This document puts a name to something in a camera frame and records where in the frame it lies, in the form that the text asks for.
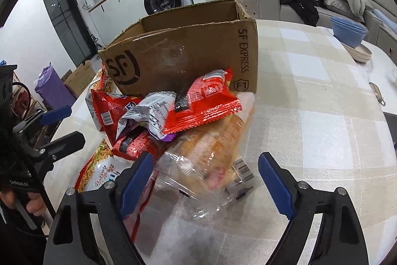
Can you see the grey sofa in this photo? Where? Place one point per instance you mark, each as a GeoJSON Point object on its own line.
{"type": "Point", "coordinates": [269, 1]}

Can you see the red cone snack packet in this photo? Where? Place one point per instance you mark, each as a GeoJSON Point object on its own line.
{"type": "Point", "coordinates": [108, 109]}

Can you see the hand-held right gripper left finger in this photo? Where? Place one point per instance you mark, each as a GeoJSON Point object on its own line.
{"type": "Point", "coordinates": [136, 187]}

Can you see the light blue pillow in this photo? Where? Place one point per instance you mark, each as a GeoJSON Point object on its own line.
{"type": "Point", "coordinates": [384, 16]}

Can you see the person's left hand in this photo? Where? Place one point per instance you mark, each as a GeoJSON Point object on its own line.
{"type": "Point", "coordinates": [35, 206]}

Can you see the silver purple snack packet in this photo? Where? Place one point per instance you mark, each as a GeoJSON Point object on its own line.
{"type": "Point", "coordinates": [152, 116]}

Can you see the beige plate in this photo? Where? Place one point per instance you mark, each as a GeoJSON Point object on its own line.
{"type": "Point", "coordinates": [359, 53]}

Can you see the black glossy refrigerator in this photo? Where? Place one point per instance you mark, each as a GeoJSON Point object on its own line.
{"type": "Point", "coordinates": [62, 13]}

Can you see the clear bread bag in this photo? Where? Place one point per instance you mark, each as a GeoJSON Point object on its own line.
{"type": "Point", "coordinates": [204, 153]}

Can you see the white counter cabinet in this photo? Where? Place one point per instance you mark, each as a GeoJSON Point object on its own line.
{"type": "Point", "coordinates": [121, 13]}

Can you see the cardboard box on floor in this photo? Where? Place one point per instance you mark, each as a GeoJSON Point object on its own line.
{"type": "Point", "coordinates": [79, 78]}

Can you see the purple trash bin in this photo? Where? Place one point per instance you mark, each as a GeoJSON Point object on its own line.
{"type": "Point", "coordinates": [52, 88]}

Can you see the brown cardboard box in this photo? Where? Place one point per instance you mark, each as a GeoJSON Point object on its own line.
{"type": "Point", "coordinates": [186, 47]}

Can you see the white kettle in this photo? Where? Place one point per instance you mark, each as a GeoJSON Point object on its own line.
{"type": "Point", "coordinates": [88, 1]}

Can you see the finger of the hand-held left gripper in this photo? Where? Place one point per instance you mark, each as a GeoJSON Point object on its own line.
{"type": "Point", "coordinates": [71, 140]}
{"type": "Point", "coordinates": [55, 114]}

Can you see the black jacket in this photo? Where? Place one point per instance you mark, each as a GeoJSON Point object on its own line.
{"type": "Point", "coordinates": [297, 1]}

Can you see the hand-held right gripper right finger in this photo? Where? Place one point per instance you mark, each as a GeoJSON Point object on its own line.
{"type": "Point", "coordinates": [276, 187]}

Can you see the snack packets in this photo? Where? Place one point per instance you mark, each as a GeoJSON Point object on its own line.
{"type": "Point", "coordinates": [96, 172]}

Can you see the red black-striped snack packet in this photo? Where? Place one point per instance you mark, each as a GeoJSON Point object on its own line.
{"type": "Point", "coordinates": [211, 100]}
{"type": "Point", "coordinates": [133, 144]}

